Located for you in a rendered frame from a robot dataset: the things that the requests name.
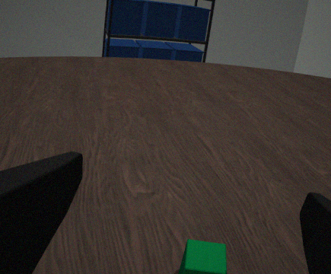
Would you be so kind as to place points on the green rectangular post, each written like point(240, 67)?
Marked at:
point(203, 257)

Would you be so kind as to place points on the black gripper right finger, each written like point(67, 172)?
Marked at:
point(315, 221)

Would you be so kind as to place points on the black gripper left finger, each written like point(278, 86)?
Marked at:
point(34, 199)

